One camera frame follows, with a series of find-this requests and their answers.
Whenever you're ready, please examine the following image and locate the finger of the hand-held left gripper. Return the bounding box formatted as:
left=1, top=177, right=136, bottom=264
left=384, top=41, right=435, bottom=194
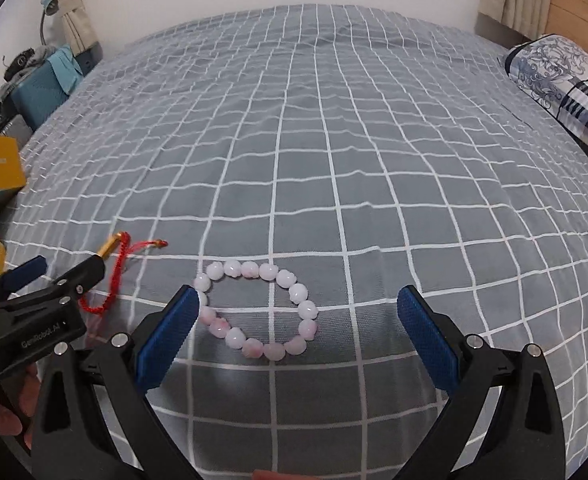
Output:
left=0, top=255, right=48, bottom=307
left=4, top=254, right=106, bottom=321

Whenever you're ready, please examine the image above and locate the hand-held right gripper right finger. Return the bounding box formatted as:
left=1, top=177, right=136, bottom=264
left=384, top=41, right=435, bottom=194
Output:
left=396, top=285, right=567, bottom=480

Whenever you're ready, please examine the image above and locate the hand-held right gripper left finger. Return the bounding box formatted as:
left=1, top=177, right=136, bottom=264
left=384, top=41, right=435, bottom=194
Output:
left=33, top=285, right=202, bottom=480

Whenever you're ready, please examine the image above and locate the red cord bracelet gold tube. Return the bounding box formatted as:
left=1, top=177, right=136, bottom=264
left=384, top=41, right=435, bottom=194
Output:
left=78, top=231, right=169, bottom=318

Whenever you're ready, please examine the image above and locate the pink bead bracelet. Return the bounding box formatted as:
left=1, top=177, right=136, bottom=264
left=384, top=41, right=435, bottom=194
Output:
left=193, top=259, right=320, bottom=361

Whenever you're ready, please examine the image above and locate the person's left hand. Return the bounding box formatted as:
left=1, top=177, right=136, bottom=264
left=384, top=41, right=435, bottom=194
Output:
left=0, top=362, right=42, bottom=453

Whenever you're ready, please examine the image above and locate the blue suitcase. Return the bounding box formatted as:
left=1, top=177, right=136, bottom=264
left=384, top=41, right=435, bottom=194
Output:
left=11, top=50, right=97, bottom=131

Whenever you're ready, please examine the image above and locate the teal cloth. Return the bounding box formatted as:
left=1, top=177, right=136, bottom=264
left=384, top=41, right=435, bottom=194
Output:
left=46, top=46, right=82, bottom=95

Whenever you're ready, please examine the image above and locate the grey grid bedsheet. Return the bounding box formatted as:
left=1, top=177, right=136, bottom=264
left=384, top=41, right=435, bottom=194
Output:
left=1, top=4, right=588, bottom=480

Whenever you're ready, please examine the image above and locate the black headset pile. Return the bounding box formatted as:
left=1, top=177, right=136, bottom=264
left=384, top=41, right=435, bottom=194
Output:
left=1, top=47, right=50, bottom=81

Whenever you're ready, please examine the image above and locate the blue desk lamp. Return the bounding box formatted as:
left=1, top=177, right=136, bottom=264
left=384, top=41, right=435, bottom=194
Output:
left=39, top=0, right=60, bottom=48

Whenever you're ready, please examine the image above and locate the blue floral plaid pillow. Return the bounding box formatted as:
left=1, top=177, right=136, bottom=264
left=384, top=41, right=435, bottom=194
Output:
left=499, top=34, right=588, bottom=161

